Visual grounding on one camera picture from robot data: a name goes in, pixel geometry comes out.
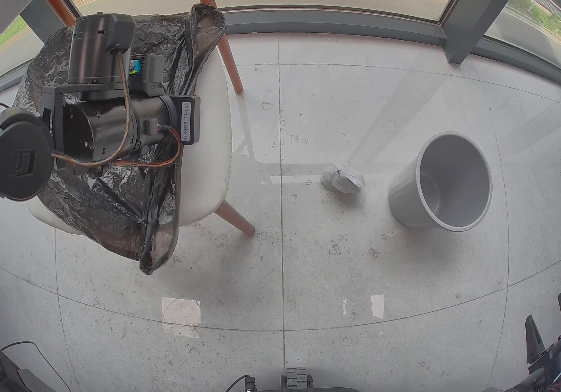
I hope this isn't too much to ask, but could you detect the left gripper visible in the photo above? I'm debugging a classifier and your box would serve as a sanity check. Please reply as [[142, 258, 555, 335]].
[[61, 94, 201, 170]]

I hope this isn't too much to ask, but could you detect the black cable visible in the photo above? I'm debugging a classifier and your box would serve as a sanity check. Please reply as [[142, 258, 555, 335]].
[[226, 374, 256, 392], [0, 340, 58, 392]]

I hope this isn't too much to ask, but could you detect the crumpled white paper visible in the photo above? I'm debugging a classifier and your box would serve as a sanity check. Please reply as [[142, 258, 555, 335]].
[[320, 162, 364, 194]]

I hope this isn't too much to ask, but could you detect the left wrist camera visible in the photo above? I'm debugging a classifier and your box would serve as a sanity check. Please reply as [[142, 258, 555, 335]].
[[129, 53, 165, 98]]

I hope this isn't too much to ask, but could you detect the white chair with wooden legs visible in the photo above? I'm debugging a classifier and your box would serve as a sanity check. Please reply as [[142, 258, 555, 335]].
[[0, 0, 256, 237]]

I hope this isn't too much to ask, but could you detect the white trash bin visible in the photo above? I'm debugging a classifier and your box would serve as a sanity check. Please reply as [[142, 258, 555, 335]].
[[388, 132, 492, 232]]

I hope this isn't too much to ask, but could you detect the black plastic bag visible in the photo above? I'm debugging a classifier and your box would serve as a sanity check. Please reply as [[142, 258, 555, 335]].
[[15, 4, 227, 275]]

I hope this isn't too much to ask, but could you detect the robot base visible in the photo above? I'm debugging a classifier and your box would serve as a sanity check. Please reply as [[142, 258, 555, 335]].
[[263, 366, 364, 392]]

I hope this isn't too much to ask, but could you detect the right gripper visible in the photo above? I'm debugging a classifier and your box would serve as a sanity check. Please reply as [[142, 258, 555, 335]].
[[525, 293, 561, 380]]

